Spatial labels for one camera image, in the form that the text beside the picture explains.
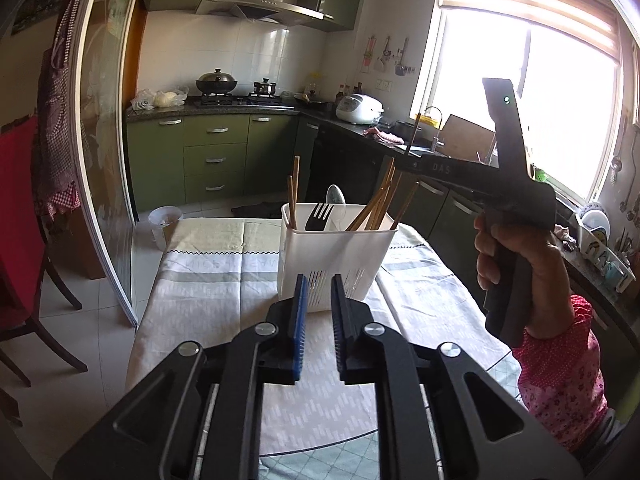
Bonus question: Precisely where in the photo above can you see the sliding glass door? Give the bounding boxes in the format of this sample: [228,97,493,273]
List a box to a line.
[74,0,147,327]

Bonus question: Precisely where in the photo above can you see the dark green counter cabinets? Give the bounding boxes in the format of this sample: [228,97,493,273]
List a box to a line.
[299,117,640,376]

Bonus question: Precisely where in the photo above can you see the red checked cloth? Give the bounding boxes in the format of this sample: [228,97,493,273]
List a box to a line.
[363,127,405,145]

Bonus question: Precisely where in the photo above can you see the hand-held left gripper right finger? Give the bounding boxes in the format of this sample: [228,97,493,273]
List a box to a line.
[331,273,586,480]

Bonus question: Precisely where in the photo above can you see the person's right hand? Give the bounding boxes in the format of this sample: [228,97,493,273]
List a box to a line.
[473,215,576,336]

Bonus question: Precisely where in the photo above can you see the hanging kitchen tools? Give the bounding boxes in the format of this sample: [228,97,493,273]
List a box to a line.
[362,35,417,77]

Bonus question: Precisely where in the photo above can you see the small steel faucet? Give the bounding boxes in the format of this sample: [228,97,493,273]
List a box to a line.
[424,105,446,154]

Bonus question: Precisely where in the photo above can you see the person's right forearm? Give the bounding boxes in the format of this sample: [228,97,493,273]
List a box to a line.
[512,294,617,455]

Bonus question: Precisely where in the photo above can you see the black fork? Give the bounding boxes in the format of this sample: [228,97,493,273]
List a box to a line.
[304,202,335,232]

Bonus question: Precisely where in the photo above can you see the kitchen window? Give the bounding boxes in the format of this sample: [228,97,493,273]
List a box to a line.
[409,0,627,202]

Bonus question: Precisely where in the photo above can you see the green drawer cabinet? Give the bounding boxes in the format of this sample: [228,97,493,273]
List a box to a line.
[126,112,302,214]

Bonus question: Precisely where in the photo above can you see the condiment bottles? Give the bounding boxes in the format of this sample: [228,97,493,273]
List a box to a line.
[334,82,364,104]

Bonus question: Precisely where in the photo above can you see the striped window blind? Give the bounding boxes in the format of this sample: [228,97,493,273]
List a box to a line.
[437,0,622,57]

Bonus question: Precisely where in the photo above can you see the white rice cooker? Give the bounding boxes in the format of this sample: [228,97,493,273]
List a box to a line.
[334,93,385,126]

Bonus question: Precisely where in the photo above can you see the gas stove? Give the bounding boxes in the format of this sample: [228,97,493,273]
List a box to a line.
[192,94,296,110]

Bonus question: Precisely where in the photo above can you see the translucent plastic spoon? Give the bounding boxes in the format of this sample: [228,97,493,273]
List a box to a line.
[325,184,348,231]

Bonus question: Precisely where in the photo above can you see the dark wall poster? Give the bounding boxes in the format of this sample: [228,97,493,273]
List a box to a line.
[10,0,77,37]

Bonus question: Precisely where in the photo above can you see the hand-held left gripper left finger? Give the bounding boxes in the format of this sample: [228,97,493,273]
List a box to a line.
[54,274,309,480]

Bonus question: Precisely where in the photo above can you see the black wok with lid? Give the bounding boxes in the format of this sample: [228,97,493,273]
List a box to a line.
[195,68,239,97]

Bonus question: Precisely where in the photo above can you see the quilted light green table cover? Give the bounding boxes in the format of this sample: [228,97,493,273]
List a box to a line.
[257,430,387,480]

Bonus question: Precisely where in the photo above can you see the red wooden chair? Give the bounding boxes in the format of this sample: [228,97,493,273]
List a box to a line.
[0,114,89,387]

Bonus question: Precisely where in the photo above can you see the black frying pan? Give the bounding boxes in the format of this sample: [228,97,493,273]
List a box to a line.
[299,92,334,112]

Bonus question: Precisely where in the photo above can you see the brown cutting board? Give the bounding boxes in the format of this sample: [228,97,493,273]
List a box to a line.
[442,113,499,164]

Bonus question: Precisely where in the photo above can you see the white plastic utensil basket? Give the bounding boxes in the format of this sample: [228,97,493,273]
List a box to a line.
[278,202,400,314]

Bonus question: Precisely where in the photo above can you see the dish drying rack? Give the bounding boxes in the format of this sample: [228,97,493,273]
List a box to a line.
[574,202,637,294]

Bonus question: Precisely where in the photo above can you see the white trash bin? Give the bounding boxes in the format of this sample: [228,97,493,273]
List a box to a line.
[148,205,184,251]

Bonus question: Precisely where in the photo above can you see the checked apron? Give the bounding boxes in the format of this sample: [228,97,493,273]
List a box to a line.
[36,0,94,217]

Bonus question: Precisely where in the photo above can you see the white plastic bags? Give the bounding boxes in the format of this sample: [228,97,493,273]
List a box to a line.
[130,87,190,111]

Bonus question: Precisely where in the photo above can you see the bunch of wooden chopsticks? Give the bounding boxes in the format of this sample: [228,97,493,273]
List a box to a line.
[345,156,421,232]

